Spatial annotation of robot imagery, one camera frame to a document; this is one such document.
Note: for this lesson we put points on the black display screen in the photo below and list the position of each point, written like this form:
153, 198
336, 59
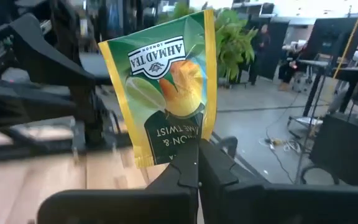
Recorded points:
331, 40

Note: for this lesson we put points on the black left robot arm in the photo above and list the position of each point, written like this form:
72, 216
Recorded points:
42, 62

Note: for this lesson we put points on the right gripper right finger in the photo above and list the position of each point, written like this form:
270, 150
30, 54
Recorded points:
275, 205

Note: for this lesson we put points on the person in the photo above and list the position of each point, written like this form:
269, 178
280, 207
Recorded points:
259, 53
291, 67

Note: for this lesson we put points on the black office desk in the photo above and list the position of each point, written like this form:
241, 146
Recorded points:
346, 73

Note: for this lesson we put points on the potted green plant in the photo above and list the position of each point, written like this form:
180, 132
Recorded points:
235, 46

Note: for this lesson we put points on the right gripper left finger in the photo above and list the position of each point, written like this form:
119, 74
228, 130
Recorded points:
135, 208

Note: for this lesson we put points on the green yellow tea packet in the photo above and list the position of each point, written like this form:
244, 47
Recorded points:
166, 77

